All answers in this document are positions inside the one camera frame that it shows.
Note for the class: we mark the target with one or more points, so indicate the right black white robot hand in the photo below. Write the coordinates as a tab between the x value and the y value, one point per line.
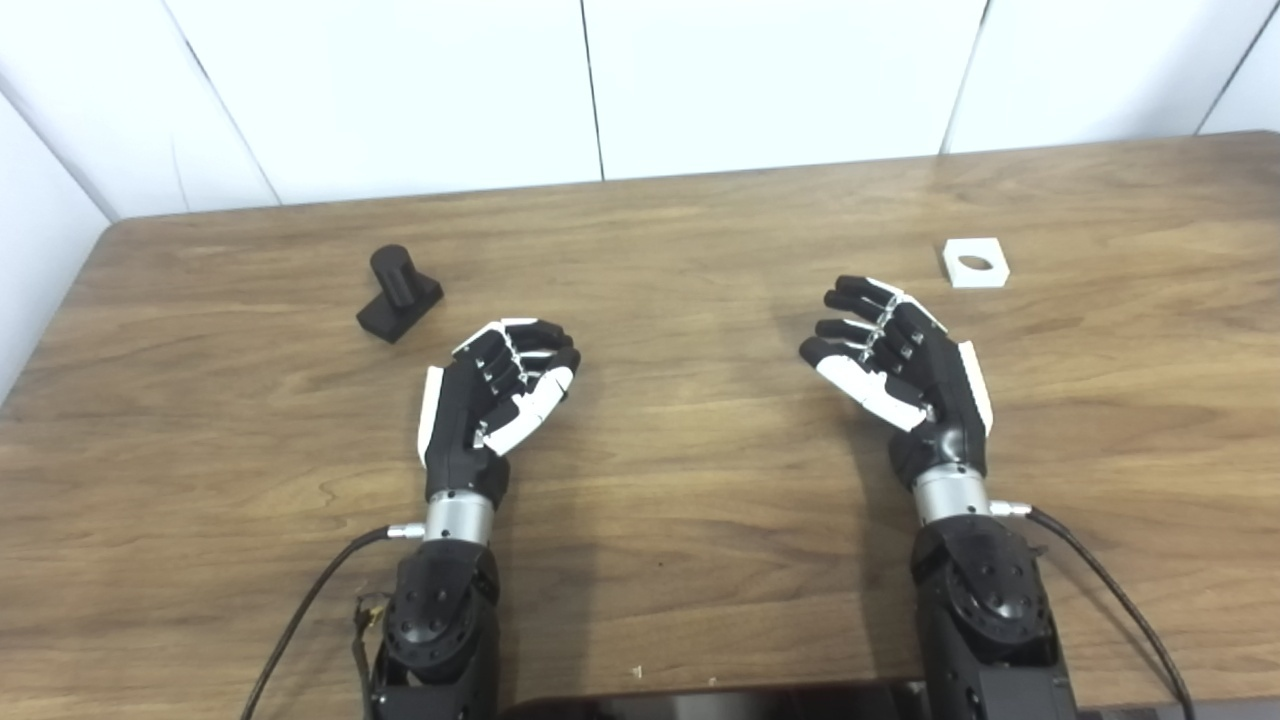
935	400

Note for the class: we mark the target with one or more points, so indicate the white square piece with hole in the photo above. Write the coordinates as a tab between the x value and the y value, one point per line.
955	276

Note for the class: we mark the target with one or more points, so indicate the black peg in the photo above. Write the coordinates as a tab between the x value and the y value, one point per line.
400	300

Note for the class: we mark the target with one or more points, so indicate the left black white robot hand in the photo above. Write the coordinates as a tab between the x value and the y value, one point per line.
462	430

